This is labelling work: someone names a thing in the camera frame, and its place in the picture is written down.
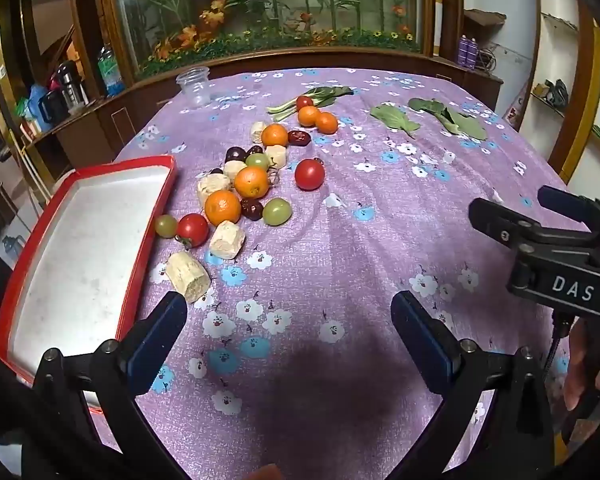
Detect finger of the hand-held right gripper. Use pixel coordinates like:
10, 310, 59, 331
537, 184, 600, 234
468, 197, 599, 262

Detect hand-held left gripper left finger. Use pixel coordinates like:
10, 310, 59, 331
32, 290, 191, 480

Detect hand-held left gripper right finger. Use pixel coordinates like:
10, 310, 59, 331
390, 290, 556, 480

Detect red rimmed white tray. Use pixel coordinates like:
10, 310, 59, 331
0, 155, 177, 416

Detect person's right hand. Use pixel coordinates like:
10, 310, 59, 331
562, 317, 600, 411

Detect person's left hand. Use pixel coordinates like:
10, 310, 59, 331
247, 463, 284, 480

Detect red patterned object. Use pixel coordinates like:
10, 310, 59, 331
504, 92, 526, 128

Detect purple floral tablecloth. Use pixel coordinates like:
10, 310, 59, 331
87, 67, 573, 480

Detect clear plastic cup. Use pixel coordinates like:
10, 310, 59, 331
176, 66, 212, 110

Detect black kettle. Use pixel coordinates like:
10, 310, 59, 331
39, 90, 68, 128

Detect black steel thermos flask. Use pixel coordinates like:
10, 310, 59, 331
56, 60, 89, 113

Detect green label plastic bottle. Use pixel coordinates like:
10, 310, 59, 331
97, 44, 127, 98

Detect blue thermos jug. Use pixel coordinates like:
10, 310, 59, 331
28, 84, 48, 121

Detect glass display with artificial plants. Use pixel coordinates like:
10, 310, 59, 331
97, 0, 433, 80

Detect black cable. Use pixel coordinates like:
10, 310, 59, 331
545, 311, 570, 386

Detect coiled wire bundle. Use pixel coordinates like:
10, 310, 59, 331
477, 45, 501, 72

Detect wooden wall shelf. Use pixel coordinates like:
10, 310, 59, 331
464, 8, 507, 27

